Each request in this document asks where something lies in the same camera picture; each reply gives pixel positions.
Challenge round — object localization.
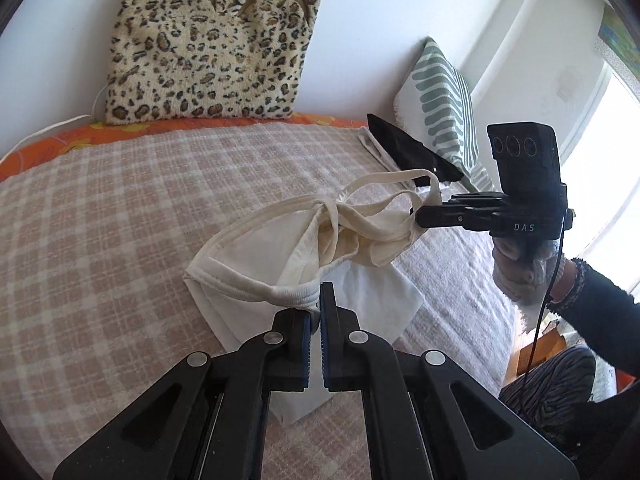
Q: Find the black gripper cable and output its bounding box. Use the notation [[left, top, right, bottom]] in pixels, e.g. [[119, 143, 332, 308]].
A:
[[520, 210, 574, 391]]

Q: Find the colourful wall painting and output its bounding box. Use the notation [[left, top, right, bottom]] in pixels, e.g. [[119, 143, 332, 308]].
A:
[[597, 5, 640, 81]]

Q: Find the person's right hand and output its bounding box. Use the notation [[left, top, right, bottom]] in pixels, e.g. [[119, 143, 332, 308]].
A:
[[491, 235, 567, 304]]

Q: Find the black folded garment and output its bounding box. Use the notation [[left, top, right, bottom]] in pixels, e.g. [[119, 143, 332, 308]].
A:
[[366, 113, 465, 183]]

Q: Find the wooden box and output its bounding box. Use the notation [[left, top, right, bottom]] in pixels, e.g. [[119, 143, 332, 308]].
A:
[[505, 321, 571, 387]]

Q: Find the white camisole top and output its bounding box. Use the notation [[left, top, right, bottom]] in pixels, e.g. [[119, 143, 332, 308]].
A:
[[184, 169, 443, 423]]

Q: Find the person's right forearm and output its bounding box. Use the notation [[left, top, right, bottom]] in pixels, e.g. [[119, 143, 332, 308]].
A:
[[547, 256, 640, 356]]

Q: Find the person's zebra print trouser leg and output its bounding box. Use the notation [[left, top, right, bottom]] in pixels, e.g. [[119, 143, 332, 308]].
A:
[[499, 345, 598, 443]]

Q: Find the orange floral bedsheet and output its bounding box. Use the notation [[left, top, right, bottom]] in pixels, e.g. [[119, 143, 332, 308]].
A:
[[0, 112, 371, 182]]

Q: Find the green striped pillow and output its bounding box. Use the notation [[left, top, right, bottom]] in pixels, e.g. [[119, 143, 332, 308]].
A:
[[392, 36, 496, 193]]

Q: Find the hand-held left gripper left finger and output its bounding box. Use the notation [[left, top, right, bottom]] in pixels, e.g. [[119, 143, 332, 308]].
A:
[[52, 307, 321, 480]]

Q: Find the white folded cloth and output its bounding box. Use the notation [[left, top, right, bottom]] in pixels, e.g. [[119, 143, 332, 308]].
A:
[[357, 126, 401, 176]]

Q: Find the beige plaid blanket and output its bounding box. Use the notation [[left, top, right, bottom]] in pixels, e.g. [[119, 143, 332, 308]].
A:
[[0, 122, 526, 480]]

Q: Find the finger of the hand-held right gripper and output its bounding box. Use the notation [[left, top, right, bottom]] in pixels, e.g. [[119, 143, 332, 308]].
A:
[[447, 191, 511, 208], [412, 204, 510, 233]]

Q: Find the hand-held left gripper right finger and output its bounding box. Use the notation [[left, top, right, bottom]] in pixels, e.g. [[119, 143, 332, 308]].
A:
[[319, 281, 581, 480]]

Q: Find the white wall cable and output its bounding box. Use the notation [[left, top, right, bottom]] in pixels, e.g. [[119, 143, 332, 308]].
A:
[[0, 85, 108, 161]]

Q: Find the leopard print cushion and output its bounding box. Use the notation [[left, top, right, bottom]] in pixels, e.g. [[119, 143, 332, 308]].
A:
[[104, 0, 322, 126]]

